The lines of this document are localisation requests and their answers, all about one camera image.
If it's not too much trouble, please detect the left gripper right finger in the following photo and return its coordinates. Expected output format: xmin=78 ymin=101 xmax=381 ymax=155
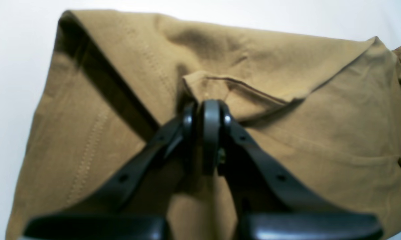
xmin=200 ymin=100 xmax=383 ymax=240

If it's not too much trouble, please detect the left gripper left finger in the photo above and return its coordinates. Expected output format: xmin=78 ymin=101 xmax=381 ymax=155
xmin=23 ymin=102 xmax=197 ymax=240

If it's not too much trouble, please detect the brown T-shirt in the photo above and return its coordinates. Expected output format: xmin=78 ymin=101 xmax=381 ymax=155
xmin=5 ymin=10 xmax=401 ymax=240

